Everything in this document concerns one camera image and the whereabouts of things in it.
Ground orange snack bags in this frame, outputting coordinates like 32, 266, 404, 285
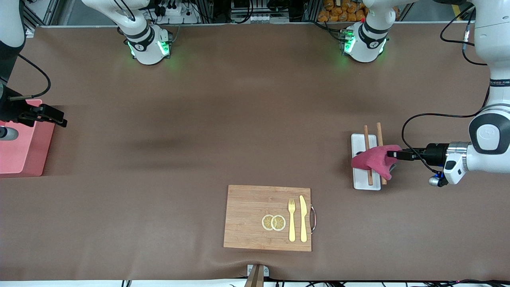
318, 0, 400, 23

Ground brown camera support strut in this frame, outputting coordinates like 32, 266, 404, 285
244, 265, 264, 287

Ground pink plastic bin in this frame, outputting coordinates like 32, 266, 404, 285
0, 100, 56, 177

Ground white rack base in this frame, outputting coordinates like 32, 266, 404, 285
351, 134, 381, 191

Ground white power strip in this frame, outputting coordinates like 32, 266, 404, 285
153, 3, 200, 24

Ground bamboo cutting board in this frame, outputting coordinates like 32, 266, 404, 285
224, 185, 312, 252

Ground yellow fork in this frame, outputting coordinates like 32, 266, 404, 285
288, 199, 296, 242

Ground white socket bar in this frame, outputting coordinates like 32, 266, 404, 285
231, 14, 272, 24

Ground yellow knife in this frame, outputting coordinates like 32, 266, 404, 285
299, 195, 308, 243

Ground white metal mounting plate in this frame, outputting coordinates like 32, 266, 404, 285
247, 264, 270, 278

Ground red cloth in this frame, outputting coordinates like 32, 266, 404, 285
351, 145, 402, 181

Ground brown wooden rack rod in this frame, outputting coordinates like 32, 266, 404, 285
377, 122, 387, 185
363, 125, 373, 186

